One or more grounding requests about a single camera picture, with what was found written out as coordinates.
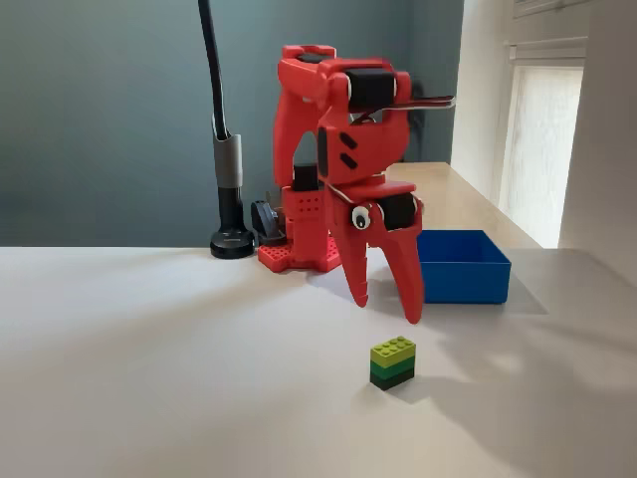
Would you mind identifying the green lego brick stack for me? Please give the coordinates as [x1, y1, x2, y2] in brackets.
[369, 336, 417, 393]

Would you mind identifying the blue plastic bin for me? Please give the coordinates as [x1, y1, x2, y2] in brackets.
[415, 229, 513, 305]

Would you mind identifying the light wooden table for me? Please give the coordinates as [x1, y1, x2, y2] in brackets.
[385, 161, 543, 249]

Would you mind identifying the black table clamp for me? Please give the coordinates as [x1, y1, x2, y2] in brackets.
[250, 198, 289, 246]

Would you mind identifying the white window blind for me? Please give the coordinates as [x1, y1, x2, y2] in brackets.
[499, 37, 589, 239]

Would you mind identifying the black gooseneck stand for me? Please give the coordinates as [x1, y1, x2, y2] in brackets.
[197, 0, 258, 260]

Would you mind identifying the black red white servo cable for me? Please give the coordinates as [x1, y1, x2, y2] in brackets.
[382, 94, 457, 110]

